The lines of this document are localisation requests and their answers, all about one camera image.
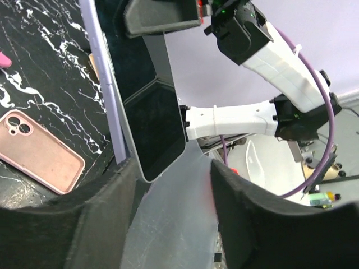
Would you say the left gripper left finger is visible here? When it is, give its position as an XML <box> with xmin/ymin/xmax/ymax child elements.
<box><xmin>1</xmin><ymin>159</ymin><xmax>137</xmax><ymax>268</ymax></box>

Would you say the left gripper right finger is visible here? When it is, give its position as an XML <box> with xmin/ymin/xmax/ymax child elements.
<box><xmin>210</xmin><ymin>160</ymin><xmax>358</xmax><ymax>269</ymax></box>

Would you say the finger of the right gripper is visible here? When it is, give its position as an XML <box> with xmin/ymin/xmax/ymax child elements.
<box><xmin>123</xmin><ymin>0</ymin><xmax>200</xmax><ymax>38</ymax></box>

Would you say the pink phone case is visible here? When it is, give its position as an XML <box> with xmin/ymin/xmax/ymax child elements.
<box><xmin>1</xmin><ymin>109</ymin><xmax>85</xmax><ymax>195</ymax></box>

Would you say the phone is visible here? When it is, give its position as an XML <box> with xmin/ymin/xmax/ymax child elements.
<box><xmin>96</xmin><ymin>1</ymin><xmax>186</xmax><ymax>183</ymax></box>

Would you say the purple phone case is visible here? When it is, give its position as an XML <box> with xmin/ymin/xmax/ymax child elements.
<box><xmin>79</xmin><ymin>0</ymin><xmax>127</xmax><ymax>164</ymax></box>

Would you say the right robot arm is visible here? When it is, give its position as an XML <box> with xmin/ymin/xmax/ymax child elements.
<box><xmin>124</xmin><ymin>1</ymin><xmax>342</xmax><ymax>141</ymax></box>

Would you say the white plastic container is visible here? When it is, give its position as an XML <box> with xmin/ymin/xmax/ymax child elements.
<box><xmin>243</xmin><ymin>138</ymin><xmax>306</xmax><ymax>194</ymax></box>

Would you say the pink toy microphone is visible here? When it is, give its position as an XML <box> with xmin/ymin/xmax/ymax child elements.
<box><xmin>0</xmin><ymin>52</ymin><xmax>12</xmax><ymax>68</ymax></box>

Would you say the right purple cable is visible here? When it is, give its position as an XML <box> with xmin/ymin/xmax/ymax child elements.
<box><xmin>220</xmin><ymin>27</ymin><xmax>337</xmax><ymax>198</ymax></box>

